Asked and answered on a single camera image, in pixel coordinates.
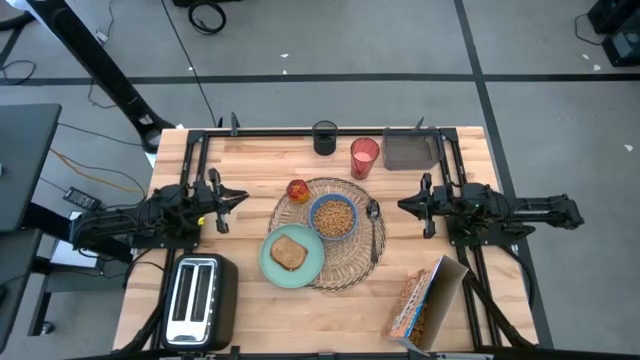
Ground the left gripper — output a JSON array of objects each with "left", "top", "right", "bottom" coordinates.
[{"left": 192, "top": 168, "right": 250, "bottom": 235}]

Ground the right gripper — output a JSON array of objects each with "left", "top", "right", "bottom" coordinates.
[{"left": 398, "top": 173, "right": 466, "bottom": 240}]

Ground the metal spoon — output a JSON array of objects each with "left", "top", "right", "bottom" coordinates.
[{"left": 365, "top": 198, "right": 381, "bottom": 265}]

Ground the red yellow apple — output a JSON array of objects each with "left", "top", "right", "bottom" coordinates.
[{"left": 285, "top": 178, "right": 311, "bottom": 205}]

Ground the red plastic cup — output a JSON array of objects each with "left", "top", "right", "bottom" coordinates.
[{"left": 349, "top": 137, "right": 381, "bottom": 181}]

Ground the brown toast slice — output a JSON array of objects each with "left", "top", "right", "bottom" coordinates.
[{"left": 269, "top": 234, "right": 309, "bottom": 272}]

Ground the blue bowl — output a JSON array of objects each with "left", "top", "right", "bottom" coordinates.
[{"left": 308, "top": 193, "right": 360, "bottom": 242}]

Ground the green plate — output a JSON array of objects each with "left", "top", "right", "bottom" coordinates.
[{"left": 258, "top": 223, "right": 325, "bottom": 290}]

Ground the orange cereal box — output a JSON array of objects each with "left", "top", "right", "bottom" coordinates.
[{"left": 382, "top": 254, "right": 470, "bottom": 352}]

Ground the grey plastic bin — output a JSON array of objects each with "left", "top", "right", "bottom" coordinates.
[{"left": 382, "top": 126, "right": 445, "bottom": 172}]

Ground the round woven straw placemat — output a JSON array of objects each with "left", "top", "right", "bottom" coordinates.
[{"left": 268, "top": 177, "right": 387, "bottom": 293}]

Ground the brown cereal heap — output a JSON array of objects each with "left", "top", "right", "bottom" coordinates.
[{"left": 313, "top": 199, "right": 355, "bottom": 239}]

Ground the black chrome toaster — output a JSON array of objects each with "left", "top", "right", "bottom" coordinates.
[{"left": 160, "top": 253, "right": 241, "bottom": 353}]

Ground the black mesh pen cup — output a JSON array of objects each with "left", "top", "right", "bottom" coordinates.
[{"left": 311, "top": 119, "right": 340, "bottom": 157}]

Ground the black power adapter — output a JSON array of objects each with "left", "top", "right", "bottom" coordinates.
[{"left": 63, "top": 186, "right": 103, "bottom": 212}]

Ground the white paper sheet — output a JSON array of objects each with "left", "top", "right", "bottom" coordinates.
[{"left": 49, "top": 209, "right": 115, "bottom": 269}]

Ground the black desk support beam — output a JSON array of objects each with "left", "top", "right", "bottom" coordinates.
[{"left": 22, "top": 202, "right": 134, "bottom": 264}]

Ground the black tower stand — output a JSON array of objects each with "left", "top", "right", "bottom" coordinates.
[{"left": 24, "top": 0, "right": 176, "bottom": 154}]

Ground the black desk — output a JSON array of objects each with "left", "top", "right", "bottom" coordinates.
[{"left": 0, "top": 103, "right": 63, "bottom": 235}]

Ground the black equipment case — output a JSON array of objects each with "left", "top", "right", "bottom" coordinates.
[
  {"left": 602, "top": 22, "right": 640, "bottom": 69},
  {"left": 587, "top": 0, "right": 640, "bottom": 35}
]

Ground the black aluminium table frame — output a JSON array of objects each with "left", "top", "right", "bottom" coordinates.
[{"left": 149, "top": 127, "right": 539, "bottom": 360}]

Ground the long black floor cable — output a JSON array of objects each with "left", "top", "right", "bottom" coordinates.
[{"left": 159, "top": 0, "right": 221, "bottom": 129}]

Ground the yellow cable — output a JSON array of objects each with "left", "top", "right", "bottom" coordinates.
[{"left": 48, "top": 148, "right": 144, "bottom": 194}]

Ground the coiled black cable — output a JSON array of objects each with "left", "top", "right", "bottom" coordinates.
[{"left": 187, "top": 0, "right": 227, "bottom": 36}]

